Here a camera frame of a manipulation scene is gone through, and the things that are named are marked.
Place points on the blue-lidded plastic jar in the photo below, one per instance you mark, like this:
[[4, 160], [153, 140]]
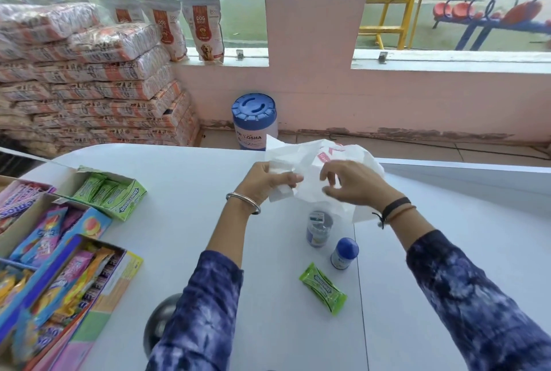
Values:
[[255, 121]]

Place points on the metal window latch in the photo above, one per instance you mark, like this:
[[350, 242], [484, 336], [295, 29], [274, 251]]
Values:
[[382, 56], [239, 54]]

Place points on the pile of orange candy sachets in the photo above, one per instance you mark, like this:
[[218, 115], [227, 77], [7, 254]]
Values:
[[64, 293]]

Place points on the red and blue playground ride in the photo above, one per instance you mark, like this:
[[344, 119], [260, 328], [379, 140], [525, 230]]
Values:
[[490, 17]]

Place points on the blue mango-print candy box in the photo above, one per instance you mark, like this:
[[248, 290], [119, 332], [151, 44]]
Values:
[[92, 224]]

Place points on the silver bangle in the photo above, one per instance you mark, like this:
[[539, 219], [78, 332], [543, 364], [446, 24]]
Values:
[[243, 203]]

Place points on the small grey-lidded jar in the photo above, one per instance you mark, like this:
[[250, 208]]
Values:
[[319, 228]]

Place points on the white plastic bag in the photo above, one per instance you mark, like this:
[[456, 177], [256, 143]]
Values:
[[312, 159]]

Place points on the cardboard box of pink rolls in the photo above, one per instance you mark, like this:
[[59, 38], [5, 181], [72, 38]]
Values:
[[19, 202]]

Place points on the person's left forearm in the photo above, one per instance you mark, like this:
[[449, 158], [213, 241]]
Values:
[[206, 289]]

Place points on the pile of pink candy sachets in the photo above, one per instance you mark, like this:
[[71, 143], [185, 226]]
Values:
[[43, 233]]

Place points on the person's left thumb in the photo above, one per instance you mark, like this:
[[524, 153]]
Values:
[[290, 179]]

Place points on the black wristband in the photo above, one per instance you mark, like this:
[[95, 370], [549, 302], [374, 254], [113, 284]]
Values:
[[396, 205]]

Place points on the row of green gum packs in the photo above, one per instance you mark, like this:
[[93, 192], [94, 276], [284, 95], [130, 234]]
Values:
[[103, 192]]

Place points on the person's left hand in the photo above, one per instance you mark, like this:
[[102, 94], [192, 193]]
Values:
[[258, 183]]

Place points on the person's right forearm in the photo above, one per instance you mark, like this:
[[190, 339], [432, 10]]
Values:
[[456, 289]]

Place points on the small blue-capped white bottle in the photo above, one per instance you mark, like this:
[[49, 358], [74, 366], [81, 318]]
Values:
[[345, 252]]

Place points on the person's right hand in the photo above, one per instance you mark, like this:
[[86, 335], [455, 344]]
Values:
[[361, 187]]

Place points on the green cardboard display box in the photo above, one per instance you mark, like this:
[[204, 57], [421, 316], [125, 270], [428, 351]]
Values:
[[129, 200]]

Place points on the black round ball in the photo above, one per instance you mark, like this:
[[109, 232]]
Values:
[[157, 323]]

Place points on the white dog biscuit pouch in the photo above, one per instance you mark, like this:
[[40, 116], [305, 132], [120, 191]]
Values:
[[122, 9], [165, 24], [204, 28]]

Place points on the blue-rimmed candy display box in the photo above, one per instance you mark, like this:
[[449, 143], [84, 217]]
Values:
[[43, 271]]

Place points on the stack of pet food sacks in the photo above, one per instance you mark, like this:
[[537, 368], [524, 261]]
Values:
[[86, 82]]

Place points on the yellow green pink carton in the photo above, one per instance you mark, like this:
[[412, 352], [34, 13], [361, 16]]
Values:
[[112, 297]]

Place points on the green gum packet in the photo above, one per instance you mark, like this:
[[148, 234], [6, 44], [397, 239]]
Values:
[[323, 288]]

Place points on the person's right thumb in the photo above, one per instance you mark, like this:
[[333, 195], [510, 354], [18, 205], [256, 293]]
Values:
[[332, 193]]

